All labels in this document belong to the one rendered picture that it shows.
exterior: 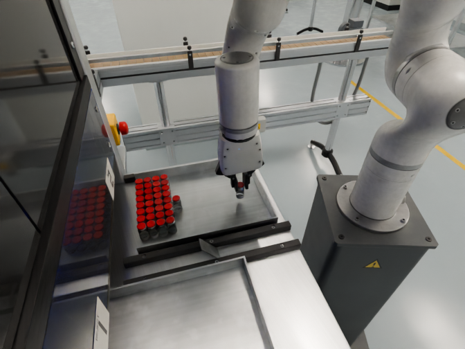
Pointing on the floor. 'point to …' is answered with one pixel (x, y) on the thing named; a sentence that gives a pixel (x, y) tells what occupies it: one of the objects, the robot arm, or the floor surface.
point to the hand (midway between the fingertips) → (240, 181)
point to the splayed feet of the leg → (326, 155)
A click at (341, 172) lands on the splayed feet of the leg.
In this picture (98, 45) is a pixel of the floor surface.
